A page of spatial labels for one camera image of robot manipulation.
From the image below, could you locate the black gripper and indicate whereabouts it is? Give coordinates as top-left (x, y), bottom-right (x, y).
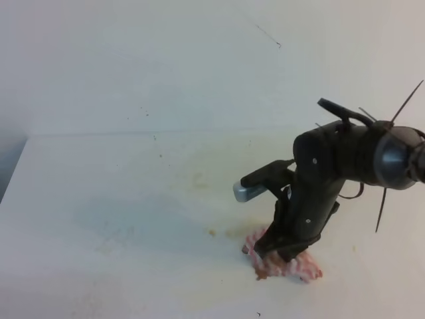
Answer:
top-left (252, 159), bottom-right (341, 262)

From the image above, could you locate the pink white striped rag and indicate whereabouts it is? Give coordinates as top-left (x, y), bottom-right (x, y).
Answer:
top-left (242, 227), bottom-right (323, 283)

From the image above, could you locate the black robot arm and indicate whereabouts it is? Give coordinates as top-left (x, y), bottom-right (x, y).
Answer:
top-left (242, 121), bottom-right (424, 262)

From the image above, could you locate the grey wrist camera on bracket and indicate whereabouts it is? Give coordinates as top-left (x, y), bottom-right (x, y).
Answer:
top-left (233, 159), bottom-right (295, 203)

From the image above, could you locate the black cable with zip ties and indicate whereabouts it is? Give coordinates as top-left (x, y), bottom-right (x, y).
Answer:
top-left (315, 79), bottom-right (425, 233)

